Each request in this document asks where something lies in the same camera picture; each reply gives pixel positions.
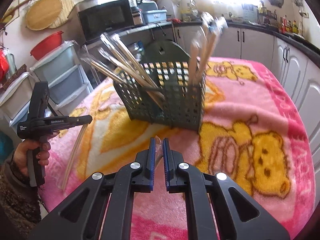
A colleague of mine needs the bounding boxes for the dark green utensil basket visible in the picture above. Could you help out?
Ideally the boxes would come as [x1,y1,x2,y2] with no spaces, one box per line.
[113,40,206,132]

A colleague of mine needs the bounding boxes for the metal shelf rack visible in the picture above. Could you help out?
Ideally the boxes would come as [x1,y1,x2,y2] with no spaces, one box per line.
[87,22,175,70]

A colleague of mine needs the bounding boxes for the person's left hand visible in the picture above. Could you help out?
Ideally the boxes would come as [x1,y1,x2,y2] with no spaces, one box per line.
[12,132,60,178]

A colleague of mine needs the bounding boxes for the round bamboo tray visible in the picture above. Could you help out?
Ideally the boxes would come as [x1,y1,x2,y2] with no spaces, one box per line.
[25,0,75,31]

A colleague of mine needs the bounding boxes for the person's left forearm sleeve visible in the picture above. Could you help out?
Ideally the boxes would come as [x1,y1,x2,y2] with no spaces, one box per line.
[1,159,41,239]

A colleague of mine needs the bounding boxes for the black microwave oven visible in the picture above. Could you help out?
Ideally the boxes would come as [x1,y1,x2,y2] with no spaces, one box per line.
[78,0,134,42]

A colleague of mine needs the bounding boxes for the white lower kitchen cabinets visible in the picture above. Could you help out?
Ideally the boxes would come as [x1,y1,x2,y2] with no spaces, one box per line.
[173,23,320,156]

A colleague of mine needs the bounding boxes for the pink cartoon bear blanket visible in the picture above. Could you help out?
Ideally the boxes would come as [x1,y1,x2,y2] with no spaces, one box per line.
[40,58,316,237]

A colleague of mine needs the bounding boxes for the plastic drawer storage tower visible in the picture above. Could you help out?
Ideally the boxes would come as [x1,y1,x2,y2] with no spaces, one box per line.
[1,41,93,131]

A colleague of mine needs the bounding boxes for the grey plastic dish bin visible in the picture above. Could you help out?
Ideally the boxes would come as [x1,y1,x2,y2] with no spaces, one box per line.
[142,10,167,24]

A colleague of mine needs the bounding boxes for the red plastic basin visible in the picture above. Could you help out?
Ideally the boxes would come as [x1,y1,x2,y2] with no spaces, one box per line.
[30,31,63,60]

